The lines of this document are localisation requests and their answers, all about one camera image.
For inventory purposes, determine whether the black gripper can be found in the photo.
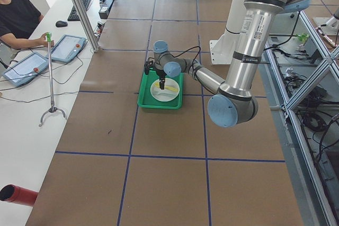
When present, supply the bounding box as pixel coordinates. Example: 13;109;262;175
154;68;166;89

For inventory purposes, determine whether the yellow plastic spoon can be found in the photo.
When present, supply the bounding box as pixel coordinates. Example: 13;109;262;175
154;83;179;92

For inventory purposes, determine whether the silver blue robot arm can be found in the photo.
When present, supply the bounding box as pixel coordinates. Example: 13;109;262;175
145;0;311;128

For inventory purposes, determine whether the person's hand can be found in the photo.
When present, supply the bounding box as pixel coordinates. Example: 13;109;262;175
39;34;55;47

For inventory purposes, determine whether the pale grey plastic fork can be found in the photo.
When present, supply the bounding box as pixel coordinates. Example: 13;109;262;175
152;91;177;97

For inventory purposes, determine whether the white round plate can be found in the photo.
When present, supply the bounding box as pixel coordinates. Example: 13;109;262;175
150;78;181;102

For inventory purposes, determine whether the green plastic tray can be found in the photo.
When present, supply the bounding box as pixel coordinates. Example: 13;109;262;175
137;71;184;110

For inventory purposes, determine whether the black orange power strip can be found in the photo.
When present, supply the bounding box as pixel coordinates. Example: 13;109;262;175
96;22;104;34

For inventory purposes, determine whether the black computer box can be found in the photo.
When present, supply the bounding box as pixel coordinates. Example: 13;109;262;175
99;0;113;20

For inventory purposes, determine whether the far blue teach pendant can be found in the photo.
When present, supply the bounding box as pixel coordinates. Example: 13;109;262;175
51;34;86;63

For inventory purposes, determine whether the blue teach pendant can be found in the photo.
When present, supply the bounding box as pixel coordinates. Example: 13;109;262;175
51;34;86;63
2;52;49;87

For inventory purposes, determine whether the black keyboard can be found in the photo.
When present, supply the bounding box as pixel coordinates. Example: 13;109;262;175
67;0;93;22

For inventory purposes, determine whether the metal reacher grabber tool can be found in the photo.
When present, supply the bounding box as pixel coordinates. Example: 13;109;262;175
39;32;67;127

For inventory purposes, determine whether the black computer mouse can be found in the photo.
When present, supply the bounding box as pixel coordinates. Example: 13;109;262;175
55;20;68;28

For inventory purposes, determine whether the near blue teach pendant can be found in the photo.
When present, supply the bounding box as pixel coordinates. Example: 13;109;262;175
2;52;49;87

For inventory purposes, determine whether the person in black shirt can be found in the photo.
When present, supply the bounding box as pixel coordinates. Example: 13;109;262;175
1;0;44;50

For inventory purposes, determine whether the red cylinder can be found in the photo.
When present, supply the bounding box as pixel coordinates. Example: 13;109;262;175
1;184;38;207

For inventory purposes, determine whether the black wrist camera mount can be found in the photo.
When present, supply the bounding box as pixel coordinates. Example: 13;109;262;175
144;57;154;75

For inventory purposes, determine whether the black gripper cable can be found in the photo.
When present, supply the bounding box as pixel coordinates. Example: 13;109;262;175
169;46;202;65

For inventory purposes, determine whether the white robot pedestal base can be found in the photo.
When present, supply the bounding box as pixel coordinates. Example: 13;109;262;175
210;0;246;65

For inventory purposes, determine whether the aluminium frame post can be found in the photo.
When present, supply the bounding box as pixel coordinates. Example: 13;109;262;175
72;0;99;52

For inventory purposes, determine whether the aluminium side frame rail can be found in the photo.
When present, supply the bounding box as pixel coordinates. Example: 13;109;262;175
262;8;339;226

